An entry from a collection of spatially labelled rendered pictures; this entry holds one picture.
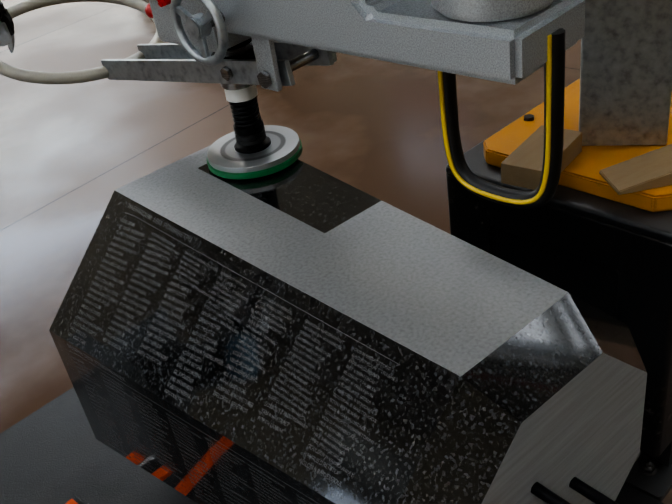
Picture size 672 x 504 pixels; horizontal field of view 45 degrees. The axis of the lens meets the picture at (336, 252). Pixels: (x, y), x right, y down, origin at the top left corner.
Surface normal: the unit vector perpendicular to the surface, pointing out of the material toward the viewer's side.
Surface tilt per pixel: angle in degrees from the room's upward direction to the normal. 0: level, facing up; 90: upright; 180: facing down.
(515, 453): 90
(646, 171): 11
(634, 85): 90
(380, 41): 90
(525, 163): 0
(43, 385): 0
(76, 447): 0
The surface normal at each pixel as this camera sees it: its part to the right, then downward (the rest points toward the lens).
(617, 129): -0.26, 0.56
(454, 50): -0.67, 0.48
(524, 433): 0.65, 0.34
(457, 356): -0.14, -0.83
